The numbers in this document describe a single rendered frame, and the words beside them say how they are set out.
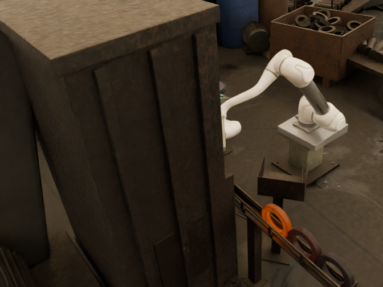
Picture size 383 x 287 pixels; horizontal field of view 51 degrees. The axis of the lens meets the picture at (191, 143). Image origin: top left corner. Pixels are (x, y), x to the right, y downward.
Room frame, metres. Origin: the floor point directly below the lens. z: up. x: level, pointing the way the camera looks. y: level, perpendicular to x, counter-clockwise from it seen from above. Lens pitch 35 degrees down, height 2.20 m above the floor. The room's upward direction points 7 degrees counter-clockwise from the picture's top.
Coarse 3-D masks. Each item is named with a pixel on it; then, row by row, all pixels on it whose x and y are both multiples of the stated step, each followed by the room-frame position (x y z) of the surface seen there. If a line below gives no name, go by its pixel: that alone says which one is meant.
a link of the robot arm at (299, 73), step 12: (288, 60) 2.33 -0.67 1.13; (300, 60) 2.30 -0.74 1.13; (288, 72) 2.27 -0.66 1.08; (300, 72) 2.21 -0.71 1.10; (312, 72) 2.22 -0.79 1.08; (300, 84) 2.24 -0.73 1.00; (312, 84) 2.31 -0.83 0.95; (312, 96) 2.32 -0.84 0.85; (324, 108) 2.37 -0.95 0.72; (312, 120) 2.51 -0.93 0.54; (324, 120) 2.37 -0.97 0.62; (336, 120) 2.36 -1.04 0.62
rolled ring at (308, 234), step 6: (294, 228) 1.31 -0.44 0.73; (300, 228) 1.29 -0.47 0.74; (288, 234) 1.32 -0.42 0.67; (294, 234) 1.29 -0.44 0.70; (300, 234) 1.26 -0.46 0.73; (306, 234) 1.25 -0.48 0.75; (288, 240) 1.32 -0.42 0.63; (294, 240) 1.31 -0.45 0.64; (306, 240) 1.23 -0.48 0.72; (312, 240) 1.22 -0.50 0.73; (312, 246) 1.20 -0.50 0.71; (318, 246) 1.20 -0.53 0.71; (306, 252) 1.26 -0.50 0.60; (312, 252) 1.20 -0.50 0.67; (318, 252) 1.19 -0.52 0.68; (312, 258) 1.20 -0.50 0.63
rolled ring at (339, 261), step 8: (320, 256) 1.16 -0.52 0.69; (328, 256) 1.13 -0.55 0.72; (336, 256) 1.12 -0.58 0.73; (320, 264) 1.16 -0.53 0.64; (336, 264) 1.09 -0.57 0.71; (344, 264) 1.08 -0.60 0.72; (320, 272) 1.15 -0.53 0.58; (328, 272) 1.14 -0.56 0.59; (344, 272) 1.05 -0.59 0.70; (336, 280) 1.10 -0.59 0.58; (344, 280) 1.05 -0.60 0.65; (352, 280) 1.04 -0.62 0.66
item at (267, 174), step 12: (264, 180) 1.71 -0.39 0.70; (276, 180) 1.68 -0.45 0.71; (288, 180) 1.81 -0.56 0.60; (300, 180) 1.80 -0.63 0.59; (264, 192) 1.71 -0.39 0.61; (276, 192) 1.68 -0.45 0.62; (288, 192) 1.66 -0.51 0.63; (300, 192) 1.63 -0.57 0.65; (276, 204) 1.75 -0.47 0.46; (276, 216) 1.75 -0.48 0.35; (264, 240) 1.87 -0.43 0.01; (264, 252) 1.77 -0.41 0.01; (276, 252) 1.75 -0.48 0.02; (288, 264) 1.65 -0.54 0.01
